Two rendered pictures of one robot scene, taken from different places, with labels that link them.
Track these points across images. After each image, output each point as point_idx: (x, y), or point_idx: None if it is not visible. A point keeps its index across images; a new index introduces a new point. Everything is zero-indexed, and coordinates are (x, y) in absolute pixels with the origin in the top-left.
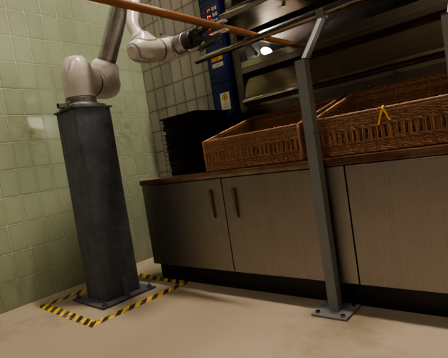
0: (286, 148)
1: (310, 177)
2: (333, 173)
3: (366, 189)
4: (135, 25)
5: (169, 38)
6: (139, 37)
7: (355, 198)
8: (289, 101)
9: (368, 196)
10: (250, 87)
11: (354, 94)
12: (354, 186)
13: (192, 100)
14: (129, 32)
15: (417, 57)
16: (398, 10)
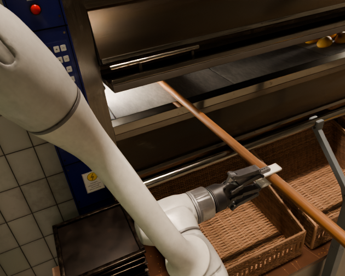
0: (290, 251)
1: (315, 266)
2: None
3: None
4: (189, 245)
5: (191, 212)
6: (216, 268)
7: (339, 263)
8: (183, 161)
9: None
10: (129, 155)
11: (253, 149)
12: (341, 257)
13: (9, 190)
14: (184, 265)
15: (302, 116)
16: (291, 75)
